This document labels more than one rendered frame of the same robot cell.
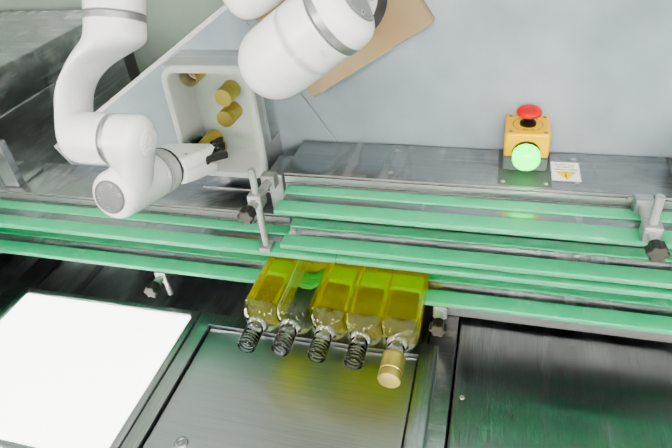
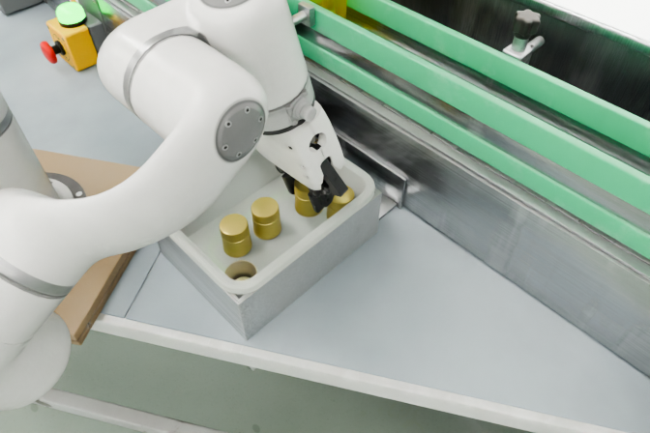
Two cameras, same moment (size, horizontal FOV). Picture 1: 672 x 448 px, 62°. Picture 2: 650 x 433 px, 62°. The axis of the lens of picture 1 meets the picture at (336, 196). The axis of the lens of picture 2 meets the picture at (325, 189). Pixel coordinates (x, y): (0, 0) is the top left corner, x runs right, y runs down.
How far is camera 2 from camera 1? 0.93 m
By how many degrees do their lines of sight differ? 44
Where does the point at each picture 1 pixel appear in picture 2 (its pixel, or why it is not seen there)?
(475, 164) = not seen: hidden behind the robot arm
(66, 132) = (179, 96)
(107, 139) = (129, 44)
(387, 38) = (49, 160)
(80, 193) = (621, 277)
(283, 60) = not seen: outside the picture
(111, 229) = (541, 142)
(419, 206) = not seen: outside the picture
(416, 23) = not seen: hidden behind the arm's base
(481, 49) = (28, 117)
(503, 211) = not seen: outside the picture
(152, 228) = (471, 119)
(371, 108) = (154, 140)
